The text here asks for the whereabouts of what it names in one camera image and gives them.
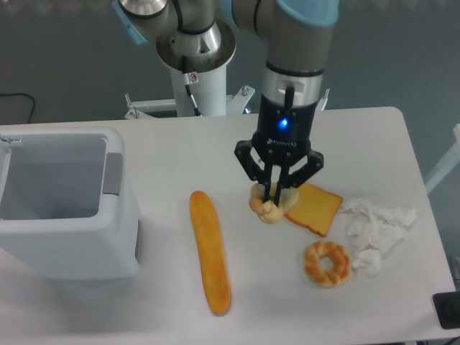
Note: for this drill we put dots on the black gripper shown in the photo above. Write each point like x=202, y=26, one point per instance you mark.
x=282, y=136

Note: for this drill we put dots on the round twisted bread bun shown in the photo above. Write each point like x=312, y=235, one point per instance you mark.
x=267, y=211

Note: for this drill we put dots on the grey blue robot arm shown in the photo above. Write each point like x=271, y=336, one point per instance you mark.
x=298, y=34

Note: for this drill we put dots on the long baguette bread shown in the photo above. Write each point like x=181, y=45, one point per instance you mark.
x=211, y=252

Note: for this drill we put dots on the white trash can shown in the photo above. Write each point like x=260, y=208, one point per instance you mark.
x=68, y=209

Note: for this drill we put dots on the orange toast slice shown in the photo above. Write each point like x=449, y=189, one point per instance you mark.
x=315, y=209

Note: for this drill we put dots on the crumpled white tissue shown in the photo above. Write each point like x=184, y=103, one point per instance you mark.
x=374, y=233

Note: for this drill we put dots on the black device at edge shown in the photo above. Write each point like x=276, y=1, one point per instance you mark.
x=447, y=309

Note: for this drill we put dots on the white metal base frame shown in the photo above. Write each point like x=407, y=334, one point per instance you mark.
x=235, y=104

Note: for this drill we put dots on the braided ring bread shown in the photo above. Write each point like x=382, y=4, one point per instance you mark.
x=327, y=263

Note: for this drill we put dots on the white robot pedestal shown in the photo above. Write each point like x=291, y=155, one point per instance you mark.
x=197, y=65

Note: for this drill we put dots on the white frame at right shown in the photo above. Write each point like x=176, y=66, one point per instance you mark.
x=445, y=165

